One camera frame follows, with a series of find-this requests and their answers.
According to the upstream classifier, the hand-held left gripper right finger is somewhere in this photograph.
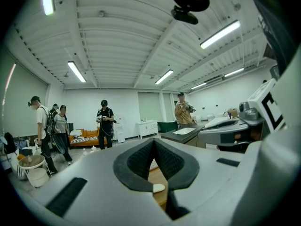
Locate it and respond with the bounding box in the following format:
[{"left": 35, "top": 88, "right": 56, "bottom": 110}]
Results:
[{"left": 154, "top": 137, "right": 256, "bottom": 221}]

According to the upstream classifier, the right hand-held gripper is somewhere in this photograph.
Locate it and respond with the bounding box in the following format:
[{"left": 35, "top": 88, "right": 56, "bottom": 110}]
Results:
[{"left": 197, "top": 54, "right": 300, "bottom": 150}]

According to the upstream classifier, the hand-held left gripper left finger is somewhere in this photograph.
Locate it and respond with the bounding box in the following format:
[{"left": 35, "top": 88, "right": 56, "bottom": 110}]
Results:
[{"left": 30, "top": 137, "right": 171, "bottom": 222}]

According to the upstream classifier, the white slipper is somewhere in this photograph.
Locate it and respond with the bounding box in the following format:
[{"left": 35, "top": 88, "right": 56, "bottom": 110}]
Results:
[{"left": 152, "top": 184, "right": 166, "bottom": 194}]

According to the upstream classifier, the ceiling tube light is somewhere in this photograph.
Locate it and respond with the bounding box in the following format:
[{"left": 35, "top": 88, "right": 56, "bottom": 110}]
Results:
[
  {"left": 41, "top": 0, "right": 56, "bottom": 16},
  {"left": 67, "top": 60, "right": 87, "bottom": 83},
  {"left": 154, "top": 69, "right": 174, "bottom": 85},
  {"left": 224, "top": 67, "right": 246, "bottom": 78},
  {"left": 199, "top": 20, "right": 241, "bottom": 50},
  {"left": 190, "top": 82, "right": 208, "bottom": 90}
]

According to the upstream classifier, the wooden trolley cart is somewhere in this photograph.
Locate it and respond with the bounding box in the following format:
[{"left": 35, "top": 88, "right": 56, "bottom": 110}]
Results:
[{"left": 148, "top": 165, "right": 169, "bottom": 211}]

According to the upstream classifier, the green bin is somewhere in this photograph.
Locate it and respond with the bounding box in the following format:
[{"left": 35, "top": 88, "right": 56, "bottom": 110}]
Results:
[{"left": 157, "top": 121, "right": 178, "bottom": 134}]

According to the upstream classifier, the black white striped cushion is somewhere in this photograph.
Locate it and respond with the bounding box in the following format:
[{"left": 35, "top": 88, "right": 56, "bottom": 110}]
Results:
[{"left": 70, "top": 137, "right": 99, "bottom": 144}]

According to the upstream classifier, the orange sofa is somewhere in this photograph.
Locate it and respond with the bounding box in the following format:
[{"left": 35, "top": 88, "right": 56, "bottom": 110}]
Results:
[{"left": 69, "top": 128, "right": 108, "bottom": 148}]

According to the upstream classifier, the white round basket side table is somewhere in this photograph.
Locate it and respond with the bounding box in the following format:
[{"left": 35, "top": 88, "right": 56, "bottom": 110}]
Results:
[{"left": 17, "top": 154, "right": 50, "bottom": 188}]

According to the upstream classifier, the white water dispenser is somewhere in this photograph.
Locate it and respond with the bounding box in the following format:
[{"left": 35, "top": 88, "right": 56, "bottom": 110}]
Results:
[{"left": 117, "top": 118, "right": 126, "bottom": 144}]

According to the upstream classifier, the white low cabinet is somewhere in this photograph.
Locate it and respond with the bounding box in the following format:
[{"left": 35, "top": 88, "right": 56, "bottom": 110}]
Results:
[{"left": 136, "top": 120, "right": 159, "bottom": 140}]

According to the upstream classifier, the black white striped shoe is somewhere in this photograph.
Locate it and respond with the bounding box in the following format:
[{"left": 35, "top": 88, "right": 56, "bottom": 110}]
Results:
[{"left": 17, "top": 167, "right": 29, "bottom": 181}]

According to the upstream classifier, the person's black clothing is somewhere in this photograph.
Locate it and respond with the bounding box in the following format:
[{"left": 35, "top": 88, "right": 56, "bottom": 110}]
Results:
[{"left": 244, "top": 0, "right": 301, "bottom": 80}]

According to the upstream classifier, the black head camera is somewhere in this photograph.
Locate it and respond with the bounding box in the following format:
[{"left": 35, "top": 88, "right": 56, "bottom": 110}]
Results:
[{"left": 170, "top": 5, "right": 199, "bottom": 25}]

